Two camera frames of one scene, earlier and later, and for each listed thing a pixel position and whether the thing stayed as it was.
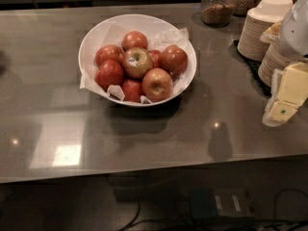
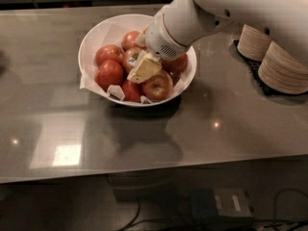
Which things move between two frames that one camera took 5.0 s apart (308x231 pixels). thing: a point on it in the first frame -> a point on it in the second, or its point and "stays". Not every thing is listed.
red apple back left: (108, 52) stays
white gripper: (295, 29) -> (158, 38)
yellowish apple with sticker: (136, 62) stays
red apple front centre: (132, 89) stays
